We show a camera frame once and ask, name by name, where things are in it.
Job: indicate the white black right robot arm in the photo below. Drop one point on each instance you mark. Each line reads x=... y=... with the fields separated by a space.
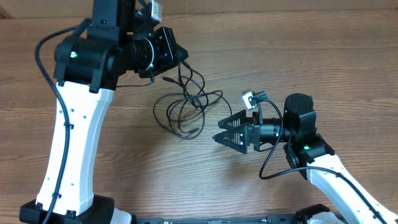
x=306 y=152

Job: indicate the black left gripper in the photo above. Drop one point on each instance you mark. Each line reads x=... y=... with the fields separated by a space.
x=169 y=49

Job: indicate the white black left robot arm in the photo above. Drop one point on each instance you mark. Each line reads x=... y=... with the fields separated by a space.
x=117 y=38

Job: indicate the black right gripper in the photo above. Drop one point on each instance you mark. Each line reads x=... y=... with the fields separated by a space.
x=243 y=131

